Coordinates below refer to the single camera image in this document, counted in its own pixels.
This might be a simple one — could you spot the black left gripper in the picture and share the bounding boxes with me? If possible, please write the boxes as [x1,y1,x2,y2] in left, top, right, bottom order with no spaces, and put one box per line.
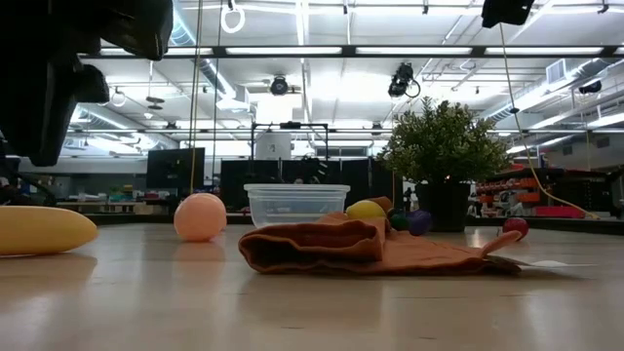
[0,0,175,167]

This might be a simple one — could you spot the peach-coloured toy fruit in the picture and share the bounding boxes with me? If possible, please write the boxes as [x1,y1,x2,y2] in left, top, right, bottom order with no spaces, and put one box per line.
[174,192,225,244]

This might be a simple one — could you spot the red toy cherry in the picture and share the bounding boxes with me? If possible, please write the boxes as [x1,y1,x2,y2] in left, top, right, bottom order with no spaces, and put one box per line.
[502,216,530,242]

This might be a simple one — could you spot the purple toy eggplant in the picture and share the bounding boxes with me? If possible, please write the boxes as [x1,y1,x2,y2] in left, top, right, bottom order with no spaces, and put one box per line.
[388,208,434,237]

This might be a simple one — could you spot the yellow toy banana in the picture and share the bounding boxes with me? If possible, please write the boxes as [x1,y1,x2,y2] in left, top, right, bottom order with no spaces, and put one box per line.
[0,205,99,256]

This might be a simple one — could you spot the yellow toy lemon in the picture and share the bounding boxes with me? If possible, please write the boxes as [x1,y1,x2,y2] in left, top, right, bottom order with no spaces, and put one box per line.
[345,199,388,220]

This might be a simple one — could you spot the clear plastic tupperware container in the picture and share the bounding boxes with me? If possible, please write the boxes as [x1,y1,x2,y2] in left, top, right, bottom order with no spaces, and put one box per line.
[243,183,351,229]

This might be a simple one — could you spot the black overhead light bar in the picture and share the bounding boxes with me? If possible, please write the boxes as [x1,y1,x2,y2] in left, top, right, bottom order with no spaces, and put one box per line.
[80,44,624,60]

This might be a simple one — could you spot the green potted plant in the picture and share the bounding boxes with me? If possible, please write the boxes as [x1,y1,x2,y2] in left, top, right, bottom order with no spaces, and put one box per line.
[376,96,512,233]

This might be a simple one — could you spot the black computer monitor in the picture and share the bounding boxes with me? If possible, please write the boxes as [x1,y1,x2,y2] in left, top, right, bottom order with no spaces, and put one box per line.
[145,147,207,192]

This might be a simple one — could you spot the cluttered background workbench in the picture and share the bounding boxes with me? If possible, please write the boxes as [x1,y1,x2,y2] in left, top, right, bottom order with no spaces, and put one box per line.
[56,183,173,215]

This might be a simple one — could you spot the black partition panel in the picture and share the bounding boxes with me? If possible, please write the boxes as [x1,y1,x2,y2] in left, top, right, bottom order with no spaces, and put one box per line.
[219,156,405,215]

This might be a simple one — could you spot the white box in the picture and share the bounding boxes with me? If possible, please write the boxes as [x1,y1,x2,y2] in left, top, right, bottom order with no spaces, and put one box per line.
[255,132,293,161]

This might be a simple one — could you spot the shelf with red bins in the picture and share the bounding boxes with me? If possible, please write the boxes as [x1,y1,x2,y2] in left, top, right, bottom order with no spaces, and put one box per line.
[473,168,587,219]

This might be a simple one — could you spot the orange folded cloth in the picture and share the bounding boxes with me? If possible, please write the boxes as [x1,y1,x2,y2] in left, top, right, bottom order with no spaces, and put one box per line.
[238,196,523,276]

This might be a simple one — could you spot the white hanging ring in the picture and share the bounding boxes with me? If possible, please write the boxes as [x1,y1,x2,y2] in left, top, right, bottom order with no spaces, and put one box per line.
[219,3,247,35]

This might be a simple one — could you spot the yellow cable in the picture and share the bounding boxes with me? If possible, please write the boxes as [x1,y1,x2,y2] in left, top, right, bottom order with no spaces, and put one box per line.
[498,22,603,221]

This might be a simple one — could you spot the black ceiling-hung camera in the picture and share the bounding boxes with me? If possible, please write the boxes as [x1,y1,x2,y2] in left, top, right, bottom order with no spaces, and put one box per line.
[269,74,291,98]
[387,61,422,99]

